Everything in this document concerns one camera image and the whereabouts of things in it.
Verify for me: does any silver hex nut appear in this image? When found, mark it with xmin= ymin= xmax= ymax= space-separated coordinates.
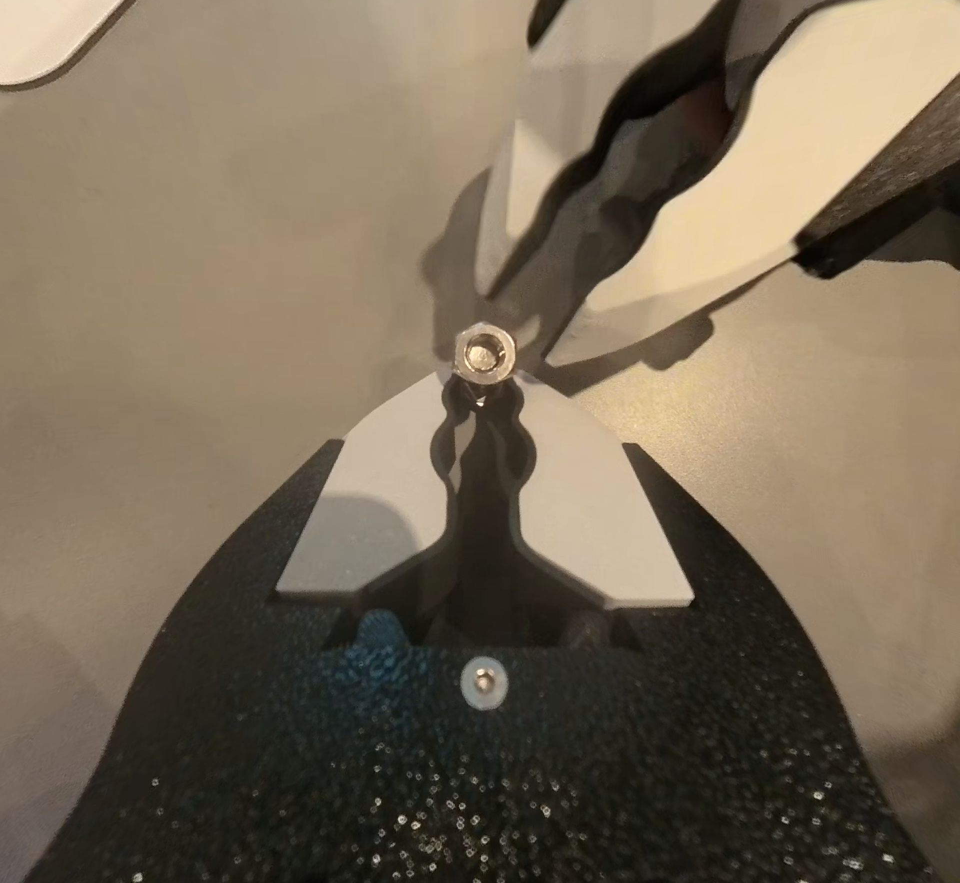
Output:
xmin=452 ymin=322 xmax=520 ymax=387

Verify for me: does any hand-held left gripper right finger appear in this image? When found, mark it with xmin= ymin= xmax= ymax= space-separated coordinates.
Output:
xmin=487 ymin=375 xmax=694 ymax=612

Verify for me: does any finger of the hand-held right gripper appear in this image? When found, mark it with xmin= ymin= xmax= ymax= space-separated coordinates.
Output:
xmin=542 ymin=0 xmax=960 ymax=368
xmin=474 ymin=0 xmax=744 ymax=301

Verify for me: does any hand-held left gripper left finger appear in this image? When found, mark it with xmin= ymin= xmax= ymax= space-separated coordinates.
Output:
xmin=274 ymin=371 xmax=481 ymax=608

